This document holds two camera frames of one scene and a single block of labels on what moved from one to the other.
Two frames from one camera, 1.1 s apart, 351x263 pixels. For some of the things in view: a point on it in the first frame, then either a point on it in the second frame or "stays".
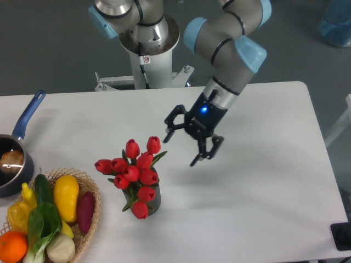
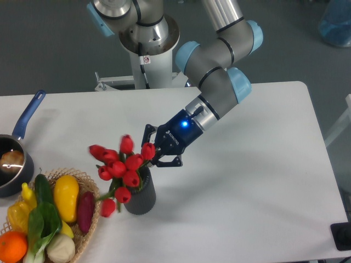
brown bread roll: x=12 y=161 stays
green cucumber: x=44 y=189 stays
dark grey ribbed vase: x=131 y=194 -> x=142 y=201
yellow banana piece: x=66 y=230 stays
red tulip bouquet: x=135 y=173 -> x=123 y=170
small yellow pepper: x=28 y=196 stays
